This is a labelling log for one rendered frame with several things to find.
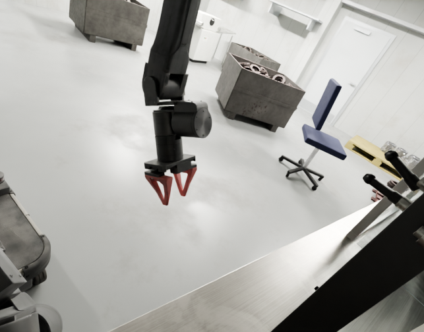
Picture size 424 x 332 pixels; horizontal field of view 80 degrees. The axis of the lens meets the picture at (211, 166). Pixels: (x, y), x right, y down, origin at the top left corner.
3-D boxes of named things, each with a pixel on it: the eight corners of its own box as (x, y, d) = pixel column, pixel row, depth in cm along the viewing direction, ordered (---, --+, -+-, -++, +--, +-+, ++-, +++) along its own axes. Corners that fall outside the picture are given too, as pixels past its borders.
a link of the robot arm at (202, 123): (172, 78, 56) (141, 76, 49) (215, 73, 49) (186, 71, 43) (177, 132, 59) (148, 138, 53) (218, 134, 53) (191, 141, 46)
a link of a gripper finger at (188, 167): (200, 195, 61) (197, 157, 58) (179, 206, 55) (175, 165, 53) (179, 190, 65) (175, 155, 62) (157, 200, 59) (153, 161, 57)
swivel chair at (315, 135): (325, 179, 359) (385, 103, 298) (315, 197, 307) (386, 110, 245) (283, 153, 381) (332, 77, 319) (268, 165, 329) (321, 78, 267)
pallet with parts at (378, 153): (409, 173, 546) (423, 159, 525) (410, 187, 473) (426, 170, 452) (350, 139, 595) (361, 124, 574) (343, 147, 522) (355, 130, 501)
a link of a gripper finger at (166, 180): (191, 200, 58) (188, 161, 56) (169, 212, 53) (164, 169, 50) (169, 194, 62) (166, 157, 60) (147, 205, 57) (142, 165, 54)
